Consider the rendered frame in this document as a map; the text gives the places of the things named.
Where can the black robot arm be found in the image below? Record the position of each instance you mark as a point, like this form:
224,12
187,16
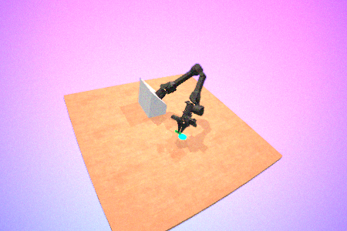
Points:
194,96

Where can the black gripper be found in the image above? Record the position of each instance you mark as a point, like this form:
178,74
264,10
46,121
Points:
180,121

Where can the cyan circle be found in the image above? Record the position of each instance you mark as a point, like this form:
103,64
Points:
182,137

